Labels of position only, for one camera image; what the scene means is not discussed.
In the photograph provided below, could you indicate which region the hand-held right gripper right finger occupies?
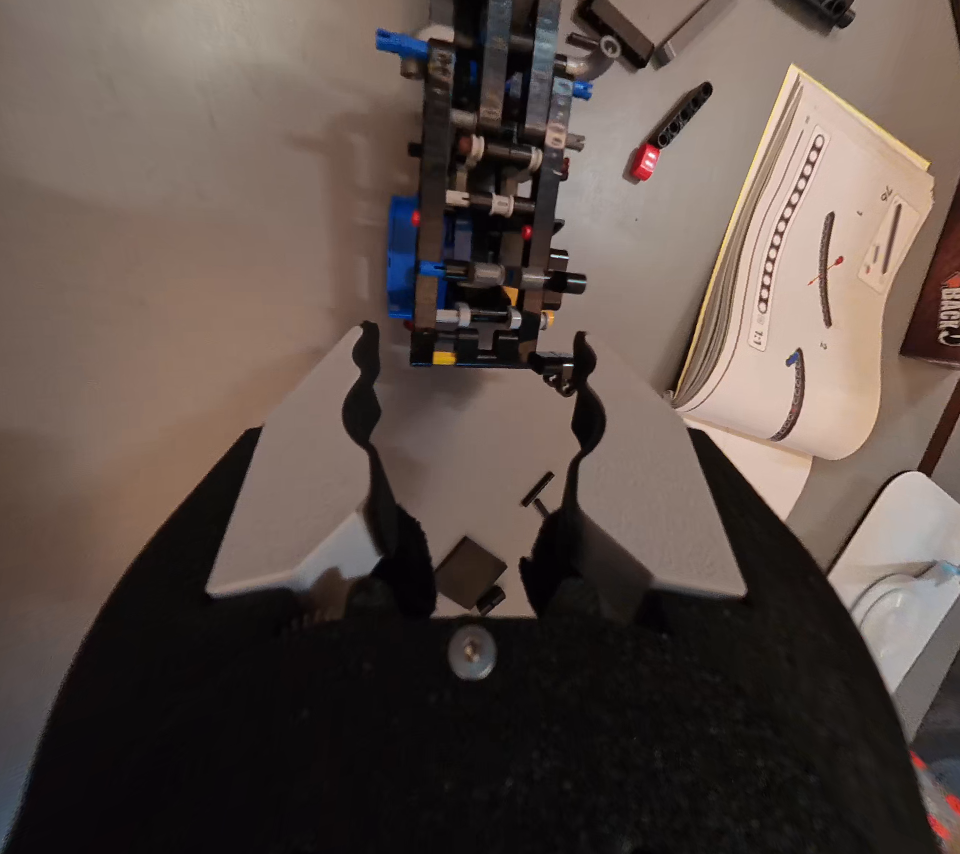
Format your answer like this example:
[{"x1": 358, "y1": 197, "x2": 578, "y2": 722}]
[{"x1": 519, "y1": 331, "x2": 753, "y2": 623}]

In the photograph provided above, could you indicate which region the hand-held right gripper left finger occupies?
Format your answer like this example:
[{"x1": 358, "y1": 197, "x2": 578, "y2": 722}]
[{"x1": 204, "y1": 320, "x2": 438, "y2": 621}]

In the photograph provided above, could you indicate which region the black blue lego vehicle chassis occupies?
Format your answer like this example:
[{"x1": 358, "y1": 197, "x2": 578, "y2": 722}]
[{"x1": 373, "y1": 0, "x2": 625, "y2": 396}]

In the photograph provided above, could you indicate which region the dark flat lego tile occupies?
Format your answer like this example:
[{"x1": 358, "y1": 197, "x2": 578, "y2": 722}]
[{"x1": 432, "y1": 535, "x2": 508, "y2": 612}]

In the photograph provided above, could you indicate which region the black lego panel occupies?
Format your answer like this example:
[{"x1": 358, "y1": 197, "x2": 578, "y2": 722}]
[{"x1": 573, "y1": 0, "x2": 657, "y2": 72}]

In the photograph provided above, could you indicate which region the open lego instruction booklet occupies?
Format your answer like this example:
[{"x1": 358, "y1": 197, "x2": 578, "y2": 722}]
[{"x1": 666, "y1": 63, "x2": 936, "y2": 524}]

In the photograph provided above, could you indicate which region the grey lego panel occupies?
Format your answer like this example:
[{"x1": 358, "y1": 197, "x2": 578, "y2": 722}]
[{"x1": 651, "y1": 0, "x2": 750, "y2": 67}]

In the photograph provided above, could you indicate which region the short black lego beam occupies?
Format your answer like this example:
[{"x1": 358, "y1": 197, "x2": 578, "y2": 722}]
[{"x1": 650, "y1": 81, "x2": 714, "y2": 151}]

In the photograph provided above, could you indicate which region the Lego Technic box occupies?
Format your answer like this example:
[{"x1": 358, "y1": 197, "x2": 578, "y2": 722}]
[{"x1": 898, "y1": 194, "x2": 960, "y2": 369}]

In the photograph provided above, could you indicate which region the pile of small coloured lego parts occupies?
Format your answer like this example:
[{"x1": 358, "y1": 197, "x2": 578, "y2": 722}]
[{"x1": 906, "y1": 748, "x2": 960, "y2": 854}]

